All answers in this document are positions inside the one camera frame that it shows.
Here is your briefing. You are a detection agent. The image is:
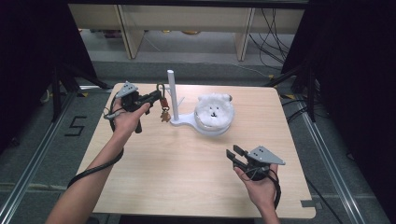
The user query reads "bundle of black cables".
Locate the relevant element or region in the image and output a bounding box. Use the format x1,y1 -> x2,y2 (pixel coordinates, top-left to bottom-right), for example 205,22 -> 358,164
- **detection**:
247,7 -> 296,71

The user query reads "black sleeved cable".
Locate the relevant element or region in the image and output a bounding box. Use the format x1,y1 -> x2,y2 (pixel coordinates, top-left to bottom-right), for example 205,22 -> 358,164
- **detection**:
66,96 -> 125,189
241,166 -> 283,210

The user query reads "beige wooden desk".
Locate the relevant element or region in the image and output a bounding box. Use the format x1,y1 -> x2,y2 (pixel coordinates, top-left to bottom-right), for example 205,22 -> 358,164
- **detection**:
68,4 -> 305,62

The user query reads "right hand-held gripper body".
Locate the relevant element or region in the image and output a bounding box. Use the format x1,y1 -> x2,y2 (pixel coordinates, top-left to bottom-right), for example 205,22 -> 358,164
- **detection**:
237,145 -> 286,182

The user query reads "black metal stand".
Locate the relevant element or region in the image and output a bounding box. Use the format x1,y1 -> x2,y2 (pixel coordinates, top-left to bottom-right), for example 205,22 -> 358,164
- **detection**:
264,60 -> 319,123
50,63 -> 110,123

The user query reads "aluminium floor rail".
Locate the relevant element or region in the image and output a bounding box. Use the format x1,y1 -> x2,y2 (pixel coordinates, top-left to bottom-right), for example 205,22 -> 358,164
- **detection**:
298,102 -> 368,224
0,91 -> 78,224

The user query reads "black floor cable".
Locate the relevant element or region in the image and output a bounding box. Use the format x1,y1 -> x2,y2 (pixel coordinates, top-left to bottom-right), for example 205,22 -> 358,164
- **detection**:
304,176 -> 339,224

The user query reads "person's left hand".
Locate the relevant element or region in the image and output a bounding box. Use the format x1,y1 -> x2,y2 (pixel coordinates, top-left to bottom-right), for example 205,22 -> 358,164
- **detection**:
110,101 -> 152,143

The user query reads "black curtain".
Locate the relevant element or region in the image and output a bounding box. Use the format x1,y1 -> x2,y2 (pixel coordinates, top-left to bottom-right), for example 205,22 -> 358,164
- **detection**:
281,0 -> 396,218
0,0 -> 98,153

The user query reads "white plush bear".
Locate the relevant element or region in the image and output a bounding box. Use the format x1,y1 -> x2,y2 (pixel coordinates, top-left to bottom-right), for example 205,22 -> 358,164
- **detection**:
193,92 -> 235,132

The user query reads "person's right hand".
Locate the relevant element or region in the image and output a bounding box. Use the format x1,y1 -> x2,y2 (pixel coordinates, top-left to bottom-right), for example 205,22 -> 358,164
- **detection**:
233,164 -> 280,215

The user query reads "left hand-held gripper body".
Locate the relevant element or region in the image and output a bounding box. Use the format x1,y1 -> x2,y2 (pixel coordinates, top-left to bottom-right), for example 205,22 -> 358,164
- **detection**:
114,81 -> 151,134

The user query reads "white hook stand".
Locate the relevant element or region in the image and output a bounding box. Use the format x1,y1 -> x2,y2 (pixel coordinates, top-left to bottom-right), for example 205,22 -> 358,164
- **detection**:
164,69 -> 234,137

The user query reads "white floor cable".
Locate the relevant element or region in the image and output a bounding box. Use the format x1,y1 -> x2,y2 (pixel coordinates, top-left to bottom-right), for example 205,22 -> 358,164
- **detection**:
229,61 -> 273,79

